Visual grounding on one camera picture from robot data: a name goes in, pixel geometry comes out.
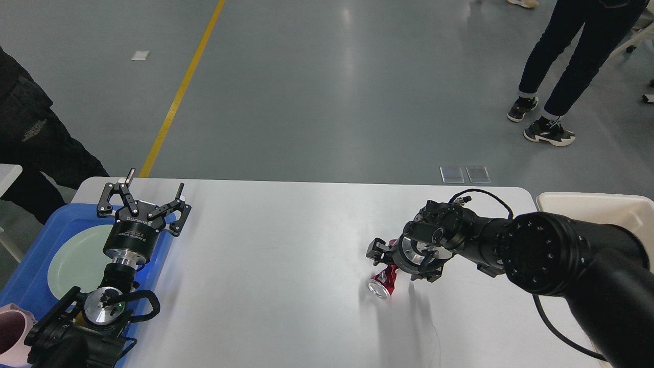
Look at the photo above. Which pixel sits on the white side table corner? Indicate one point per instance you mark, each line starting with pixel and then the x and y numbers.
pixel 9 174

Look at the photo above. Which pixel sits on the crushed red can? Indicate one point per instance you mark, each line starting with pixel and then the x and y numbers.
pixel 383 283

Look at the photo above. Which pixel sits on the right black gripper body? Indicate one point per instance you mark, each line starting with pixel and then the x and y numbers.
pixel 409 254

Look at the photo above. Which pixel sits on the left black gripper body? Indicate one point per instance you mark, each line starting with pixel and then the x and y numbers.
pixel 133 237

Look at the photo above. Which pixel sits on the light green plate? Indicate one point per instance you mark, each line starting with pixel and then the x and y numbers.
pixel 80 262

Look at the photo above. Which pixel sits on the white chair base right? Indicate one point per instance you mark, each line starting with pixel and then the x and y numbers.
pixel 639 33

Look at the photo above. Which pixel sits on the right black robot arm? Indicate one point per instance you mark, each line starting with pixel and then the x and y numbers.
pixel 603 271

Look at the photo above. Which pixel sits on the beige plastic bin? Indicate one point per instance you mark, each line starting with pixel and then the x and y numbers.
pixel 632 212

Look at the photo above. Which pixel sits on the person in dark sneakers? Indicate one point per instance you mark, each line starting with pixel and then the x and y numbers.
pixel 600 27

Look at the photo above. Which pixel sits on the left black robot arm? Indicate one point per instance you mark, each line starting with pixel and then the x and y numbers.
pixel 88 329

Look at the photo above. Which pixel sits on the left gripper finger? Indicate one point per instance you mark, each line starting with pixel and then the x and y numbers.
pixel 129 209
pixel 157 217

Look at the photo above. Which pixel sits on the person in black clothes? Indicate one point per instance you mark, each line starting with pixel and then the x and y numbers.
pixel 33 137

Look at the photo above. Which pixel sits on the pink mug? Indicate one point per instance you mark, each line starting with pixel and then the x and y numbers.
pixel 16 323

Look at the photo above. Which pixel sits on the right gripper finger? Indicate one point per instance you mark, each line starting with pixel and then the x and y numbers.
pixel 380 251
pixel 430 272

